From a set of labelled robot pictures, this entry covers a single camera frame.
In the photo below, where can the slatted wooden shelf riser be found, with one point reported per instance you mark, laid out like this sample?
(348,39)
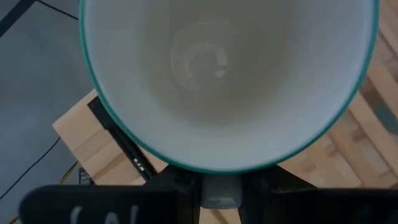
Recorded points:
(357,149)

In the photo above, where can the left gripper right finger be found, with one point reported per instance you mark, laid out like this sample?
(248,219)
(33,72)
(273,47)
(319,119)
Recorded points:
(326,207)

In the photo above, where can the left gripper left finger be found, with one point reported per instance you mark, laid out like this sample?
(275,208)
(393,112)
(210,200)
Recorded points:
(109,205)

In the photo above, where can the teal-rimmed blue patterned mug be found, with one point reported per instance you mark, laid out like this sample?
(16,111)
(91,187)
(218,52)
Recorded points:
(217,93)

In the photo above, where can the black power adapter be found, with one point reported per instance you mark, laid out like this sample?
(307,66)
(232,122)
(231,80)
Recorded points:
(84,177)

